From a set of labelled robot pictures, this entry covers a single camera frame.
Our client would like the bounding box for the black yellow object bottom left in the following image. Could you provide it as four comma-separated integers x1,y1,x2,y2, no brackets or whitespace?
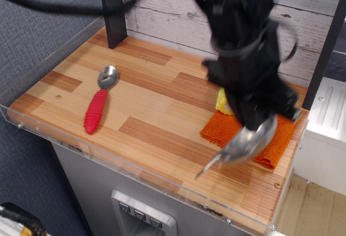
1,202,49,235

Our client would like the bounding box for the orange cloth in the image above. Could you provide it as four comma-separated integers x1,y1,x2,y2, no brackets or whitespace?
199,90,303,170

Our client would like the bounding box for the red handled metal spoon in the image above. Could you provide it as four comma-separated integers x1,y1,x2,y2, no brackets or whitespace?
84,65,118,134

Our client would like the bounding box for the yellow green toy corn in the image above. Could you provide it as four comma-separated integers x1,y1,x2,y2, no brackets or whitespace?
215,88,234,115

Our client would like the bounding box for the dark right shelf post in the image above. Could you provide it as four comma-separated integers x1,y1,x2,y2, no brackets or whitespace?
302,0,345,110

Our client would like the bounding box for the clear acrylic table guard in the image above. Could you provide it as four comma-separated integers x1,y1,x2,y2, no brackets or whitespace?
8,19,308,235

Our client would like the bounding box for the white appliance at right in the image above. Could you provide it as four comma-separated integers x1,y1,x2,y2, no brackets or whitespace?
293,77,345,195

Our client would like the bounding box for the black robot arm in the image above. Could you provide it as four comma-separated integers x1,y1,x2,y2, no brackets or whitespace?
195,0,300,130

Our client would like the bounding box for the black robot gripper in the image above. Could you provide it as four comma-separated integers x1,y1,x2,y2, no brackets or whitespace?
202,20,300,130

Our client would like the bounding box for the grey cabinet with dispenser panel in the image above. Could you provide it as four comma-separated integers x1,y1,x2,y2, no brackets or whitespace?
52,144,247,235

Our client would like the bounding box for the silver metal pan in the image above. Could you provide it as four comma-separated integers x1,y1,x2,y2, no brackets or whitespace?
195,114,277,179

